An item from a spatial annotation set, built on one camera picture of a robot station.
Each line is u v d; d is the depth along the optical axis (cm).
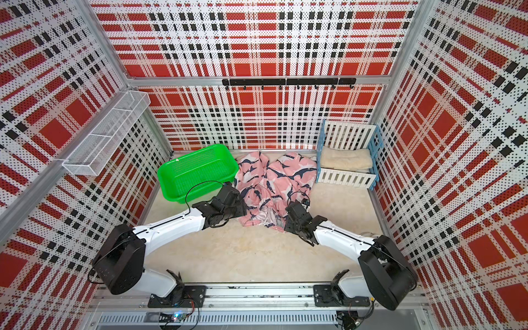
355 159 110
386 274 42
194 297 73
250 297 75
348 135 112
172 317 69
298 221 67
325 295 73
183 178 110
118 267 43
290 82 89
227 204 68
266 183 104
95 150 72
